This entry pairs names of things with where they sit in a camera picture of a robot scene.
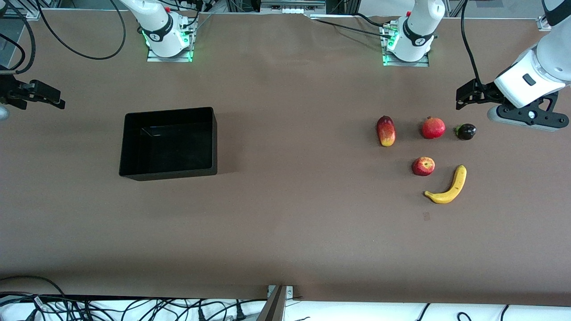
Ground black cable on table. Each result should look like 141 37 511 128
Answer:
312 12 394 40

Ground black plastic box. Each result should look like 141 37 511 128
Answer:
119 107 218 181

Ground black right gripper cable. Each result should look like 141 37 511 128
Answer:
0 0 37 74

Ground aluminium frame rail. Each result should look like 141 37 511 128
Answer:
260 0 327 15

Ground black cable bundle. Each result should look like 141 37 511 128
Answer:
0 292 268 321

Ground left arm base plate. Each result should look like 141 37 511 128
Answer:
381 23 430 68

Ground black looping arm cable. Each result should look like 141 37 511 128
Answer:
37 0 127 61

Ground red yellow mango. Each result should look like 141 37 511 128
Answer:
376 115 397 147

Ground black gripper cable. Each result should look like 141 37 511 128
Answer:
460 0 488 88
0 0 37 74

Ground yellow banana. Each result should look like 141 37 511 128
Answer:
424 165 468 205

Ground aluminium profile post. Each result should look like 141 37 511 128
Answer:
256 285 295 321

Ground dark purple mangosteen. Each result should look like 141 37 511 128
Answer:
454 123 477 141

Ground red pomegranate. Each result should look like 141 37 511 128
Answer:
422 116 446 140

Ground red apple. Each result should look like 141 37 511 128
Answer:
411 156 436 177

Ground black arched cable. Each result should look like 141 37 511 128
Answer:
0 275 68 305

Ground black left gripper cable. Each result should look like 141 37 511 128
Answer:
460 0 488 88

